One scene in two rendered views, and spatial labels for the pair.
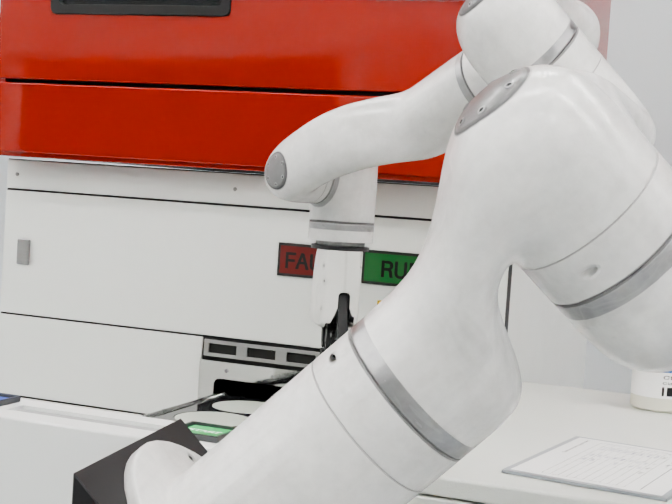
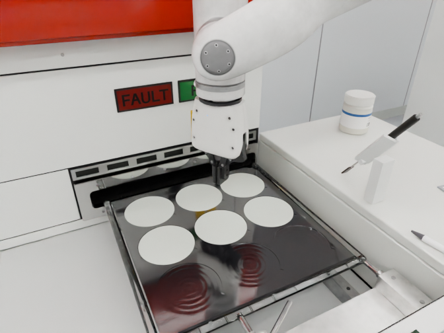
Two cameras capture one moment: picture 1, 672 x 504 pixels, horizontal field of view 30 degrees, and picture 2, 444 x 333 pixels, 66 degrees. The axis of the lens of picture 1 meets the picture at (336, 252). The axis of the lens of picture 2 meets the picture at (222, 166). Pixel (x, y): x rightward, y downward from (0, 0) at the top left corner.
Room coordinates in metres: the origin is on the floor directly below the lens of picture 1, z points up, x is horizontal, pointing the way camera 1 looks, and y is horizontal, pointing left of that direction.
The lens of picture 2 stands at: (1.22, 0.42, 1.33)
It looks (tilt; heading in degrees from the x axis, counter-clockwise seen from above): 30 degrees down; 313
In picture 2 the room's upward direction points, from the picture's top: straight up
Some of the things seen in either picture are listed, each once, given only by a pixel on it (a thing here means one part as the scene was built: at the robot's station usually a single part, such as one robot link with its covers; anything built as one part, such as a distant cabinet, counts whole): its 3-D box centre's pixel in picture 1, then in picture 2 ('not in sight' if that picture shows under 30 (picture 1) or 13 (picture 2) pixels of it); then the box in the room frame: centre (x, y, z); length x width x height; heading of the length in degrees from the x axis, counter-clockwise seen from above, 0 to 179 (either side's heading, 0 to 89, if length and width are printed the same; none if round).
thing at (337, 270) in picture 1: (337, 281); (220, 121); (1.62, 0.00, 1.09); 0.10 x 0.07 x 0.11; 11
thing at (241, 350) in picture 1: (342, 363); (173, 152); (1.78, -0.02, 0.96); 0.44 x 0.01 x 0.02; 69
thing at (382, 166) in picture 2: not in sight; (374, 163); (1.38, -0.15, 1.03); 0.06 x 0.04 x 0.13; 159
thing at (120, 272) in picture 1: (235, 308); (86, 143); (1.85, 0.14, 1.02); 0.82 x 0.03 x 0.40; 69
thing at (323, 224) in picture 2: not in sight; (298, 203); (1.50, -0.12, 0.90); 0.37 x 0.01 x 0.01; 159
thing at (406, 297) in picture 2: not in sight; (404, 295); (1.26, -0.03, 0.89); 0.08 x 0.03 x 0.03; 159
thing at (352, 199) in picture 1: (342, 170); (220, 37); (1.61, 0.00, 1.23); 0.09 x 0.08 x 0.13; 131
